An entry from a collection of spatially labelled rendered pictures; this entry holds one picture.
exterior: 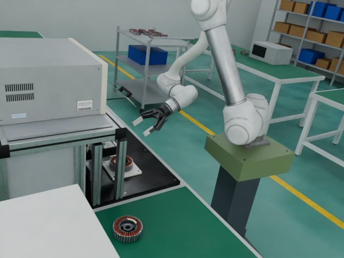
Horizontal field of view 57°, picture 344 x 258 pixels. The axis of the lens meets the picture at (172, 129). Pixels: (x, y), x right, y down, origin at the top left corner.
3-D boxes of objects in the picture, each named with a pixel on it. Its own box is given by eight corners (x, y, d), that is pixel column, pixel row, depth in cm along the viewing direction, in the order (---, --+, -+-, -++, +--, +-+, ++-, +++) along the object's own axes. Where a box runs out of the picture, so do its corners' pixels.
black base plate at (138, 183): (123, 128, 198) (123, 124, 197) (179, 185, 152) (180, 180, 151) (45, 139, 173) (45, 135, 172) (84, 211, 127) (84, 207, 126)
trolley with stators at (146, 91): (147, 88, 500) (154, 22, 456) (183, 113, 427) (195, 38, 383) (112, 91, 468) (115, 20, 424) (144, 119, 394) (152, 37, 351)
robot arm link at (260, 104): (267, 129, 183) (274, 93, 174) (260, 141, 168) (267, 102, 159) (240, 123, 189) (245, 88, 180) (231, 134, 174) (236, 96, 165)
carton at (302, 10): (303, 13, 755) (306, 3, 745) (313, 15, 735) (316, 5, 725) (293, 12, 733) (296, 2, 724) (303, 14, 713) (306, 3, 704)
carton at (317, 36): (315, 39, 739) (318, 30, 731) (331, 43, 708) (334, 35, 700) (304, 38, 718) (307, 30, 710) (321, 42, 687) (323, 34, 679)
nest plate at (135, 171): (128, 158, 163) (128, 156, 162) (141, 173, 152) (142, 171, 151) (100, 164, 155) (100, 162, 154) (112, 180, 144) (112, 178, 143)
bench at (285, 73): (209, 78, 600) (216, 38, 567) (307, 128, 440) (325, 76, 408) (169, 81, 552) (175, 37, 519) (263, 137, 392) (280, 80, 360)
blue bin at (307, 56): (306, 59, 766) (309, 48, 755) (321, 64, 735) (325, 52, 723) (295, 59, 744) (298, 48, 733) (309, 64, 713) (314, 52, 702)
